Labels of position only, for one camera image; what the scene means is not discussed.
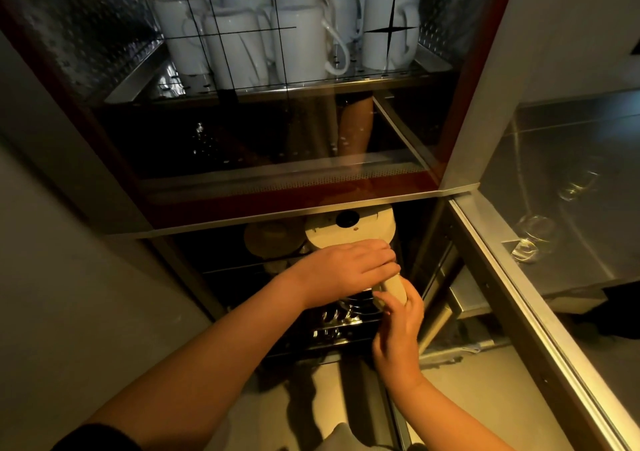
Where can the person's right hand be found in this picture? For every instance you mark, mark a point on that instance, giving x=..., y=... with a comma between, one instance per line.
x=397, y=345

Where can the person's left hand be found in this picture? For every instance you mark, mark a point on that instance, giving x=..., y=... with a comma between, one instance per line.
x=340, y=271

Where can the person's right thumb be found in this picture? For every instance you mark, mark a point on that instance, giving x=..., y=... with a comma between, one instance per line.
x=386, y=302

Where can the person's left fingers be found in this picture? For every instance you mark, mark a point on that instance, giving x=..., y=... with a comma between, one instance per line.
x=375, y=263

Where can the person's left forearm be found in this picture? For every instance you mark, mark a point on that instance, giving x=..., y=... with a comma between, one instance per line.
x=200, y=365

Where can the person's right forearm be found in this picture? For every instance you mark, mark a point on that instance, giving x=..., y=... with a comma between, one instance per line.
x=440, y=415

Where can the cream round plate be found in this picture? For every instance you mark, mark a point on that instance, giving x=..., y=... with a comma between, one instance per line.
x=272, y=240

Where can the grey garment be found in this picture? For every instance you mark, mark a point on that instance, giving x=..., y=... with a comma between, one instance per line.
x=341, y=439

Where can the dark glass cabinet door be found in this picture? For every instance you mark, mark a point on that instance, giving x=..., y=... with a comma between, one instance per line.
x=260, y=131

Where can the metal framed glass door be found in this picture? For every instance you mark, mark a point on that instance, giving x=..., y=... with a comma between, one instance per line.
x=560, y=226

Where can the perforated metal shelf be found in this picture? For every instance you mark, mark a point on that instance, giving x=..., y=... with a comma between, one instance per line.
x=280, y=88

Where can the group of white mugs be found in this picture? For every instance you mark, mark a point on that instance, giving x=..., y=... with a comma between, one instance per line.
x=295, y=31

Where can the black sleeve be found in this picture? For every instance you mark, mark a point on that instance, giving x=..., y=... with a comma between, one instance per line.
x=92, y=439

